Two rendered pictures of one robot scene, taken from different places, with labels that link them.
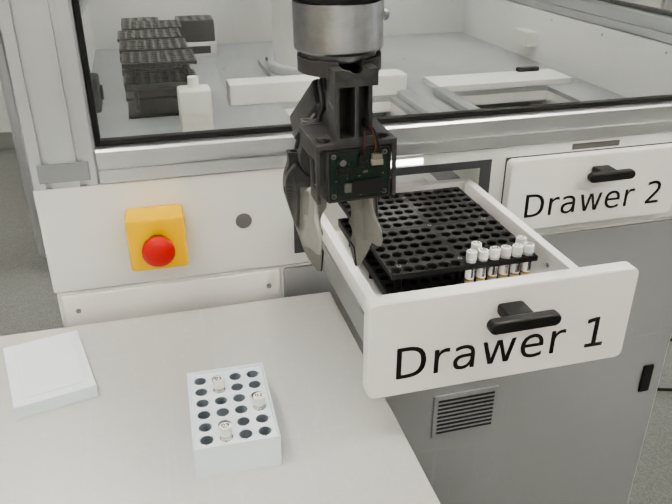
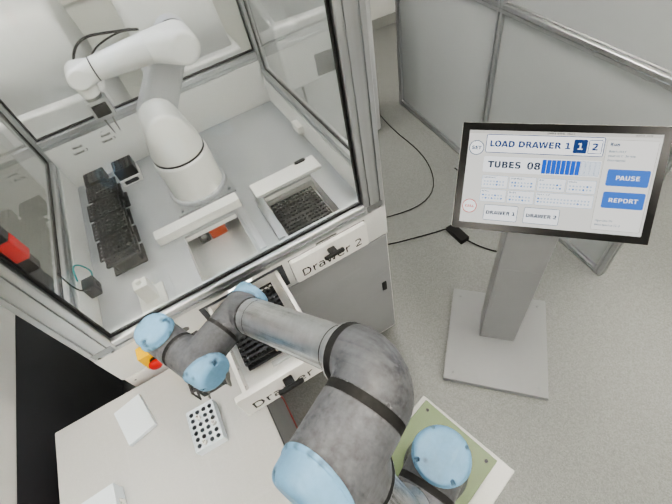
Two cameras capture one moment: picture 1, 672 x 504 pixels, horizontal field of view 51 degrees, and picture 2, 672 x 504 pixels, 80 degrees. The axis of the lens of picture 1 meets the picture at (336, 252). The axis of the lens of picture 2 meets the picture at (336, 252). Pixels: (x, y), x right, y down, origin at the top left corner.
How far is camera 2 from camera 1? 0.78 m
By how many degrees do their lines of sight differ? 24
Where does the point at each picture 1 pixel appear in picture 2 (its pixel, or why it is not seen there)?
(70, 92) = (88, 332)
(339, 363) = not seen: hidden behind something
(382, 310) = (240, 402)
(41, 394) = (136, 435)
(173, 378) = (182, 406)
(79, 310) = (135, 379)
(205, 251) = not seen: hidden behind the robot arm
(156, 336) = (170, 383)
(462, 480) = not seen: hidden behind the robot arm
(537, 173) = (303, 262)
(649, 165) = (352, 236)
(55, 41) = (72, 324)
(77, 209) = (115, 358)
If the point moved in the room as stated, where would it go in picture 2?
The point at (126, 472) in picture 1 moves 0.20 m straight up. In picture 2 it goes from (177, 460) to (139, 444)
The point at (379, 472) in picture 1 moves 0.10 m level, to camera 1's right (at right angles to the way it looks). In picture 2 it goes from (261, 433) to (294, 423)
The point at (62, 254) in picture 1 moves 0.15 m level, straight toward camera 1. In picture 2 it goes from (118, 370) to (133, 408)
